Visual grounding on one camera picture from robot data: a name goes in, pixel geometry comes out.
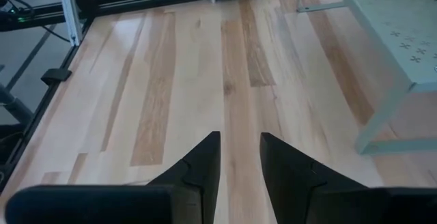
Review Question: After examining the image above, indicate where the green perforated metal shelf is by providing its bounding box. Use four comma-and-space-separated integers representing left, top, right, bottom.
296, 0, 437, 156

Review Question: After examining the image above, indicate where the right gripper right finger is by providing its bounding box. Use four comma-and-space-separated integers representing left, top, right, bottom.
259, 133, 366, 224

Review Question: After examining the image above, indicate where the black equipment stand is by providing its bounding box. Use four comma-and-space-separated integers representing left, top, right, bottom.
0, 83, 34, 124

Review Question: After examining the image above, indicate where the black edge bracket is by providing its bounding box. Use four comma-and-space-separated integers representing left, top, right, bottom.
40, 67, 73, 87

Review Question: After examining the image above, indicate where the silver aluminium post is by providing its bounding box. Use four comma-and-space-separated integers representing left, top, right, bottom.
57, 0, 84, 47

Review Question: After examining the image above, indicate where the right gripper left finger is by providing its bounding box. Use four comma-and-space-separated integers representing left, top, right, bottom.
146, 131, 221, 224

